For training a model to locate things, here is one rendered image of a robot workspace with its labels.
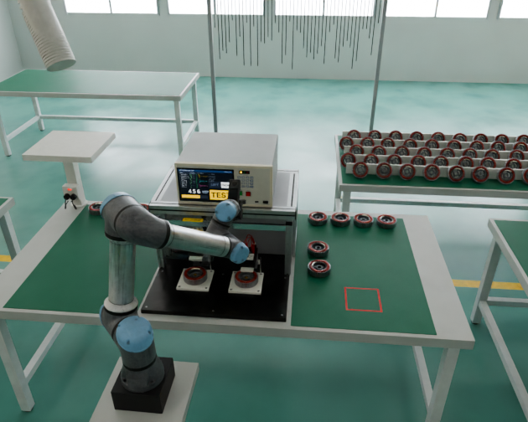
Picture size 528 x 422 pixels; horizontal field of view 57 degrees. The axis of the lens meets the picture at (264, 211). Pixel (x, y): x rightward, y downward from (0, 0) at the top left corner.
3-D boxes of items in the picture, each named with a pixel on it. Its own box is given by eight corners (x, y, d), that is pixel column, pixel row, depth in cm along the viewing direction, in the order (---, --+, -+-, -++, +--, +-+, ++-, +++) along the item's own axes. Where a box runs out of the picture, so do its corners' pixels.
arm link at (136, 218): (138, 217, 141) (256, 243, 176) (123, 202, 149) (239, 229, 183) (123, 252, 143) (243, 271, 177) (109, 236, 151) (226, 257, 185)
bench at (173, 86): (186, 164, 527) (180, 95, 489) (0, 157, 543) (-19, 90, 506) (203, 133, 604) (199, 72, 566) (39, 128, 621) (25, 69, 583)
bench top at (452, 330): (473, 349, 204) (475, 341, 201) (-29, 316, 221) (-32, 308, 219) (426, 222, 291) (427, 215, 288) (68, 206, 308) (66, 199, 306)
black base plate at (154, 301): (286, 322, 211) (286, 318, 210) (141, 313, 216) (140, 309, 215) (291, 258, 251) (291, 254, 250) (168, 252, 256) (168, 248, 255)
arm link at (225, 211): (209, 218, 180) (219, 198, 179) (214, 215, 191) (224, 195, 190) (228, 228, 180) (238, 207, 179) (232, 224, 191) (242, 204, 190)
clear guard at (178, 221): (214, 261, 206) (213, 249, 203) (157, 258, 208) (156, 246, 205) (225, 221, 234) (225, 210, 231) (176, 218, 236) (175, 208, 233)
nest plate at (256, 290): (261, 295, 223) (261, 292, 223) (228, 292, 224) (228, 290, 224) (263, 275, 236) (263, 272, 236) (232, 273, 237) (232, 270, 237)
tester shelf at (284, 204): (295, 220, 222) (296, 211, 220) (149, 213, 227) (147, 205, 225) (298, 177, 260) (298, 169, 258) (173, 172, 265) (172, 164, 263)
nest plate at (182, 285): (208, 291, 225) (208, 290, 225) (176, 290, 226) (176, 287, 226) (214, 271, 238) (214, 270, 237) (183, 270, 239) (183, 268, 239)
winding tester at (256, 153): (271, 208, 223) (272, 167, 213) (178, 203, 226) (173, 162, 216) (277, 170, 256) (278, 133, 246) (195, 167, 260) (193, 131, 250)
